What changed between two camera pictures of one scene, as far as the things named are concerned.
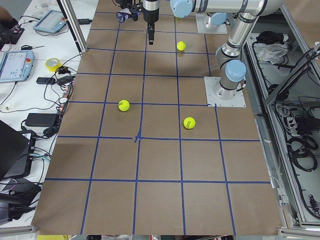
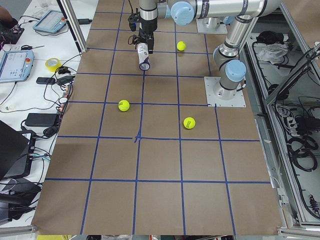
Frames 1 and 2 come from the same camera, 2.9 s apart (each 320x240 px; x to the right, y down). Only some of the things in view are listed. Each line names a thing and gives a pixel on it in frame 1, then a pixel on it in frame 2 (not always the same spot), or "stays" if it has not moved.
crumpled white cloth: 271,52 stays
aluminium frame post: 70,15 stays
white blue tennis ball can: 123,14 -> 144,64
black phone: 44,80 stays
